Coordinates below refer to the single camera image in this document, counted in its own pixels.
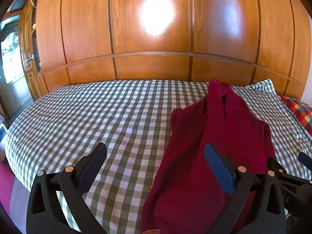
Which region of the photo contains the wooden wardrobe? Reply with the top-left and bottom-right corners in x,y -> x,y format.
32,0 -> 310,100

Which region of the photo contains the wall mirror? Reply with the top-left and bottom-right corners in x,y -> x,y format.
0,4 -> 48,125

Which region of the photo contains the green checked pillow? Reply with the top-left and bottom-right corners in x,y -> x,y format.
245,79 -> 283,103

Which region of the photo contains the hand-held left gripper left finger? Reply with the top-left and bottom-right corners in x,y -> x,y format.
26,142 -> 108,234

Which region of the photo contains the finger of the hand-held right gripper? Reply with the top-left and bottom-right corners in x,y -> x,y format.
299,152 -> 312,170
267,157 -> 287,176

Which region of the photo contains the pink bed skirt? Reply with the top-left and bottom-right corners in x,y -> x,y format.
0,161 -> 27,225

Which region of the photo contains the colourful plaid pillow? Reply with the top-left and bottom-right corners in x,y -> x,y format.
280,96 -> 312,137

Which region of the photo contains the red sweater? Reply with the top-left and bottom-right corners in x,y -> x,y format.
140,79 -> 277,234

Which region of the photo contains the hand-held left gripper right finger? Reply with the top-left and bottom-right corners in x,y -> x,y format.
204,143 -> 287,234

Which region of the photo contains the green checked bed sheet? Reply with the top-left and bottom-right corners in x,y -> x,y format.
5,79 -> 312,234

